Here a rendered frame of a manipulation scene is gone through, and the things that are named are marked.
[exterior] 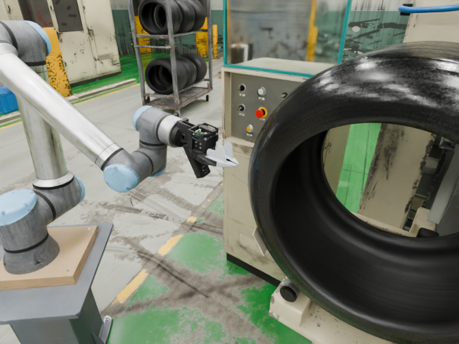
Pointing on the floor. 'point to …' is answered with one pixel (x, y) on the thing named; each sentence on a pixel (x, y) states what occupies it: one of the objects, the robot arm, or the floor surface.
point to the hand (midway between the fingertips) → (233, 166)
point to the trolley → (144, 13)
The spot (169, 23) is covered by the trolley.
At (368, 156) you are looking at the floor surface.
